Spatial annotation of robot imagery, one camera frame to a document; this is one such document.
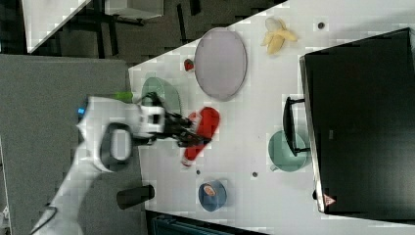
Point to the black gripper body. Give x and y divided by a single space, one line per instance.
175 124

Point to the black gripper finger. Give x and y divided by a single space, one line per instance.
189 139

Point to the red ketchup bottle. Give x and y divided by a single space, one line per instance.
205 123

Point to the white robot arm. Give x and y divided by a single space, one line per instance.
110 129

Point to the green perforated colander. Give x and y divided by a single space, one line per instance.
167 93

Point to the green bell pepper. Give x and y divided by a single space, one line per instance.
124 96

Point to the orange item in bowl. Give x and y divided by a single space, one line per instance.
209 190

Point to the small red strawberry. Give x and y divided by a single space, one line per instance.
188 65

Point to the blue small bowl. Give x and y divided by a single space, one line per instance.
212 204

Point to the lilac round plate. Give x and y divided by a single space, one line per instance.
220 63

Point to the black cylindrical cup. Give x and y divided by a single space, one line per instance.
135 196

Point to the green mug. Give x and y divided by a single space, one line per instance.
281 155

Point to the peeled banana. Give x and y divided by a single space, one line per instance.
276 35

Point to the white side table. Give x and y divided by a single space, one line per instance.
42 18

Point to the blue metal frame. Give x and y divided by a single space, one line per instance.
164 224

